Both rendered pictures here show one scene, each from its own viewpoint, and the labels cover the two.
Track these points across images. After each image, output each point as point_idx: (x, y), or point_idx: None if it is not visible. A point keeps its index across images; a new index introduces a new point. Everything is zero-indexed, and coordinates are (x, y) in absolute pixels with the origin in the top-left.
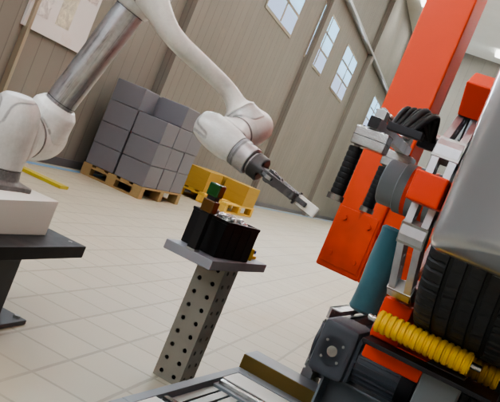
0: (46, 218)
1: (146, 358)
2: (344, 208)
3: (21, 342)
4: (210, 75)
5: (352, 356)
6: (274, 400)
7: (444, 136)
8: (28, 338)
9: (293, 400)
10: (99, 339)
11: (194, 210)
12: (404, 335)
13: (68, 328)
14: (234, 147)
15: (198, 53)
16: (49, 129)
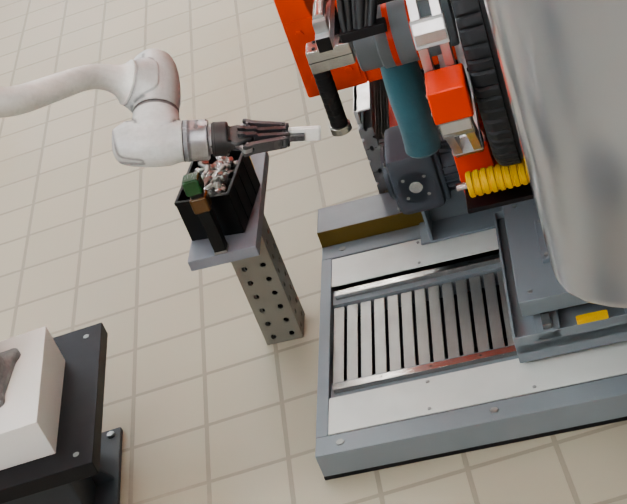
0: (54, 351)
1: (240, 331)
2: (291, 25)
3: (154, 458)
4: (72, 91)
5: (438, 174)
6: (395, 260)
7: (413, 21)
8: (150, 445)
9: (404, 235)
10: (183, 361)
11: (178, 207)
12: (505, 183)
13: (148, 382)
14: (184, 148)
15: (44, 90)
16: None
